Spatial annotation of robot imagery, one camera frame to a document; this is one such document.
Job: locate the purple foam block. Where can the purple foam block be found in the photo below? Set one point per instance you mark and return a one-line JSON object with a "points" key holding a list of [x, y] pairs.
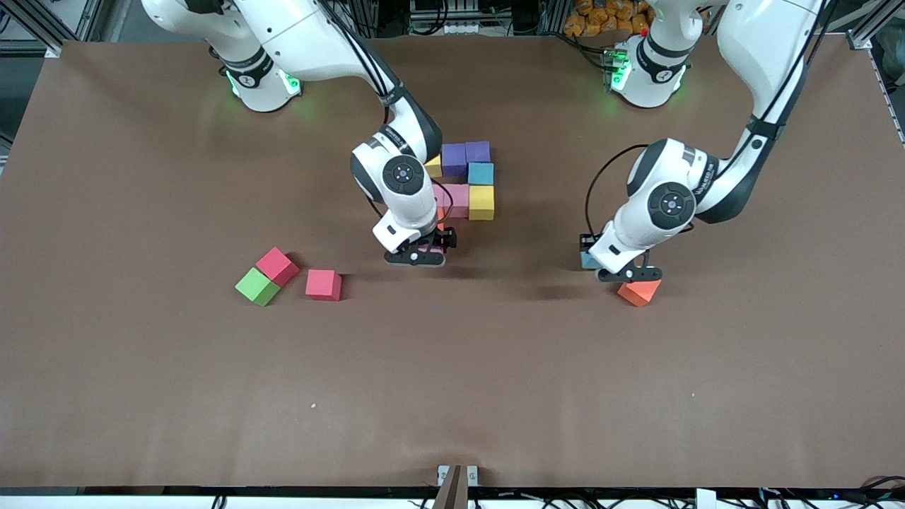
{"points": [[479, 150], [454, 159]]}

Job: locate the red foam block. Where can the red foam block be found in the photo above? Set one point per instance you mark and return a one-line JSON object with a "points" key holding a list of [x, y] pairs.
{"points": [[277, 266], [324, 285]]}

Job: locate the bag of orange items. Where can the bag of orange items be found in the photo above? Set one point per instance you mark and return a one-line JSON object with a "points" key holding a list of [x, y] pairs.
{"points": [[601, 18]]}

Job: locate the blue foam block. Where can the blue foam block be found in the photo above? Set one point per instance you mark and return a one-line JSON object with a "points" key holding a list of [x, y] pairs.
{"points": [[481, 173], [590, 261]]}

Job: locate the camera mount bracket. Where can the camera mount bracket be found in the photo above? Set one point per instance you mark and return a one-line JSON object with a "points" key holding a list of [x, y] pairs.
{"points": [[452, 491]]}

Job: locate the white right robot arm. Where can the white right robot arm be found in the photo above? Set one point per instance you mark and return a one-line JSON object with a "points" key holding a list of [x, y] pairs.
{"points": [[406, 205]]}

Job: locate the orange foam block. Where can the orange foam block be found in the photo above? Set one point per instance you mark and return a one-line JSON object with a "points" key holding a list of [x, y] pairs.
{"points": [[440, 214], [640, 292]]}

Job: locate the aluminium frame profile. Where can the aluminium frame profile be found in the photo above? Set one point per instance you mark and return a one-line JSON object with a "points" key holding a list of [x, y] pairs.
{"points": [[53, 51], [859, 41]]}

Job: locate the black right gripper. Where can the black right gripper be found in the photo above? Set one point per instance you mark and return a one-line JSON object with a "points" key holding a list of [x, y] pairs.
{"points": [[445, 237]]}

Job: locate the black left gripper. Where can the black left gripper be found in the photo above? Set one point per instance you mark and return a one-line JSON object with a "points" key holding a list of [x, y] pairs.
{"points": [[586, 243]]}

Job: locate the yellow foam block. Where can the yellow foam block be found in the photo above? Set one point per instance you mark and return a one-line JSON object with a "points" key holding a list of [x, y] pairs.
{"points": [[481, 203], [433, 167]]}

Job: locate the green foam block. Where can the green foam block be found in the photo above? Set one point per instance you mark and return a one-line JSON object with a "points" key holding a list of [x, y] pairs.
{"points": [[257, 286]]}

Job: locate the small white device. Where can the small white device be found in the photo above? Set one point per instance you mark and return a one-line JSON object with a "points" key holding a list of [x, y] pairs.
{"points": [[461, 28]]}

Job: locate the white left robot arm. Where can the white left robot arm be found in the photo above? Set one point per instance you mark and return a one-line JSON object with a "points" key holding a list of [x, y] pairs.
{"points": [[636, 233]]}

